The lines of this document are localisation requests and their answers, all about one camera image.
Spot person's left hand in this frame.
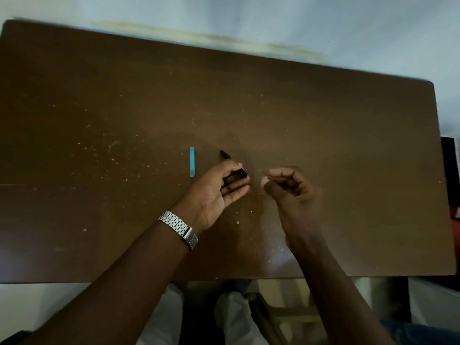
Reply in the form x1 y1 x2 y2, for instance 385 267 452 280
179 162 251 236

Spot person's right hand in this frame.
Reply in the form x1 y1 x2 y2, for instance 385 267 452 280
260 167 322 248

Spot black pen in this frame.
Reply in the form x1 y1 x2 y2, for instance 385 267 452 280
219 149 249 178

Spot person's left forearm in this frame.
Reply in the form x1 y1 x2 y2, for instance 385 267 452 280
21 222 191 345

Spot person's right forearm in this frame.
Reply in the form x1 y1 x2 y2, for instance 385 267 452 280
287 240 396 345

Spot person's right leg white trousers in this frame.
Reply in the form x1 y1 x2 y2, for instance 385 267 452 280
214 291 270 345

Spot person's leg white trousers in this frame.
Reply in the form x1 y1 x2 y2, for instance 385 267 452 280
136 283 186 345
214 291 270 345

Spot person's left leg white trousers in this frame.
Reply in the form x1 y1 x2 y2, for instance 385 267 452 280
136 283 186 345

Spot silver metal wristwatch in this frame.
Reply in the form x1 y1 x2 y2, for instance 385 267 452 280
158 210 199 251

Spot black table leg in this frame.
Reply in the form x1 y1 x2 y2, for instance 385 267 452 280
390 276 412 322

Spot white box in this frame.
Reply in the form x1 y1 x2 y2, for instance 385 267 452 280
408 278 460 324

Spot blue fabric item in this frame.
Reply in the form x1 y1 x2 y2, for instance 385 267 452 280
380 319 460 345

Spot black fabric item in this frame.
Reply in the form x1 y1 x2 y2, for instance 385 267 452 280
0 330 33 345

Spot wooden chair frame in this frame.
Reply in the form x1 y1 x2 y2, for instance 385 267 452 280
246 292 328 345

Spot black metal frame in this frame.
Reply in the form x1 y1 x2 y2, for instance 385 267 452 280
441 137 460 209

